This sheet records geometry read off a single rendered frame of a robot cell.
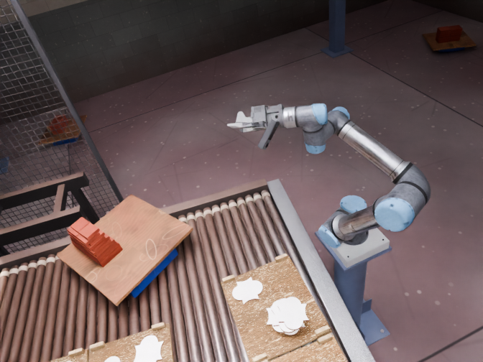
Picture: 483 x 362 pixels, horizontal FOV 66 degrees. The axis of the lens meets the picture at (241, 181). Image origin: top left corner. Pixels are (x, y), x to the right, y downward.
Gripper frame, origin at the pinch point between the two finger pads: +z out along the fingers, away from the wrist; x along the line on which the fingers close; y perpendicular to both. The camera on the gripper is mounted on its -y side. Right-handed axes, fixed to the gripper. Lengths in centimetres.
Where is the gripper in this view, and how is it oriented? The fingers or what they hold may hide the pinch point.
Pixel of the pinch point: (233, 129)
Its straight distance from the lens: 144.6
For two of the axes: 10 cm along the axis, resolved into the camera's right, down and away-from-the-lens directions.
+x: -3.0, 0.1, -9.5
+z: -9.5, 0.6, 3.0
